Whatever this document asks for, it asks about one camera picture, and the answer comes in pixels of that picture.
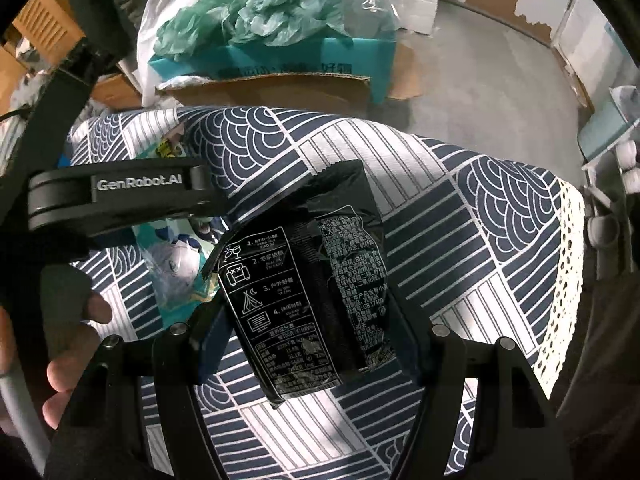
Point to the white plastic bag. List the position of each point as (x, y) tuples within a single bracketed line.
[(160, 20)]

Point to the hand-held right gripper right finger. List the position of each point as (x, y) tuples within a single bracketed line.
[(406, 345)]

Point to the person's left hand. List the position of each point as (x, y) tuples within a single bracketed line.
[(70, 370)]

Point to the navy patterned tablecloth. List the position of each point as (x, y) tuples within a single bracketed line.
[(450, 210)]

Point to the pale blue shoe rack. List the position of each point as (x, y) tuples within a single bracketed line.
[(600, 125)]

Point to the small colourful snack packet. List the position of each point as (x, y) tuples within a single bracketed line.
[(171, 145)]

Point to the wooden chair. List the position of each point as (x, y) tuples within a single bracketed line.
[(45, 15)]

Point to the teal snack packet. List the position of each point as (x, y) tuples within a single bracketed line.
[(175, 260)]

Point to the black snack packet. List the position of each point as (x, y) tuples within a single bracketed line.
[(300, 300)]

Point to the teal cardboard box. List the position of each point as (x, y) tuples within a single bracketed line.
[(280, 57)]

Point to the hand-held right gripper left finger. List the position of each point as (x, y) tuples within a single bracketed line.
[(210, 342)]

